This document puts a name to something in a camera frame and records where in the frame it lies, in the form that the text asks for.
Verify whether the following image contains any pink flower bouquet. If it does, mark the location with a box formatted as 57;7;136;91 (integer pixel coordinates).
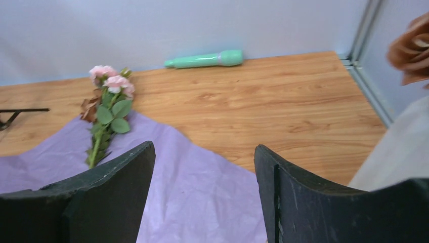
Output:
80;65;135;169

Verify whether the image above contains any white ribbed vase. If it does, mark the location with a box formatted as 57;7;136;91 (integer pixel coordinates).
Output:
349;97;428;191

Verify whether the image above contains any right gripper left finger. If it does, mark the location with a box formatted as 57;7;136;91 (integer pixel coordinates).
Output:
1;141;156;242

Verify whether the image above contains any teal cylindrical handle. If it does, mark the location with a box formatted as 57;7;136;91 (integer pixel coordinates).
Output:
164;50;244;69

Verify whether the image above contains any pink and purple wrapping paper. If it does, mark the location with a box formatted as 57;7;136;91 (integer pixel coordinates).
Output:
1;112;267;242

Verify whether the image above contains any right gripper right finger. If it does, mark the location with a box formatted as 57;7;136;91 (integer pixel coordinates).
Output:
254;144;428;242

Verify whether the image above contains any brown rose stem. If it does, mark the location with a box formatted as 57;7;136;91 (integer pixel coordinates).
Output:
387;13;428;86

